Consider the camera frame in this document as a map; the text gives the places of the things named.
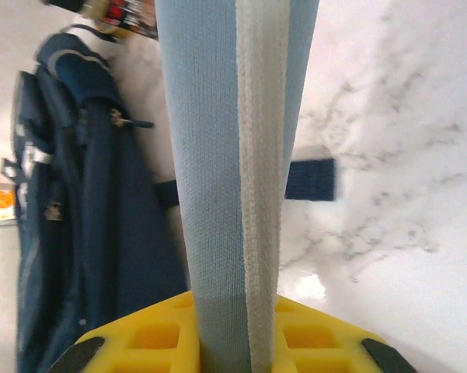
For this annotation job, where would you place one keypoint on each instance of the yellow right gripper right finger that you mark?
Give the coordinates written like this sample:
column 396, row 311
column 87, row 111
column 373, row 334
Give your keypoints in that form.
column 318, row 342

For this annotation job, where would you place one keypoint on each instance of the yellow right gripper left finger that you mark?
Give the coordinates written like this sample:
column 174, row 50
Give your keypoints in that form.
column 155, row 338

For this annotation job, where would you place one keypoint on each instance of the navy blue backpack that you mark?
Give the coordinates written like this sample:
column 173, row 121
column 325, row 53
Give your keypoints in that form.
column 101, row 233

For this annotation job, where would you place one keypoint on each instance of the grey-blue fabric pencil case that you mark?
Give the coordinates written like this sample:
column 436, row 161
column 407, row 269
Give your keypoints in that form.
column 217, row 155

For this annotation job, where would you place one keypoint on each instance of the jar with orange lid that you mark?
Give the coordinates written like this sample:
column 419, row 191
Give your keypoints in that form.
column 0, row 204

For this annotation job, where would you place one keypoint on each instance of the small dark bottle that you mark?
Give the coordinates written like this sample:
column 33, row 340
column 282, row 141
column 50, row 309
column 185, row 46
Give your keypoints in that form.
column 128, row 15

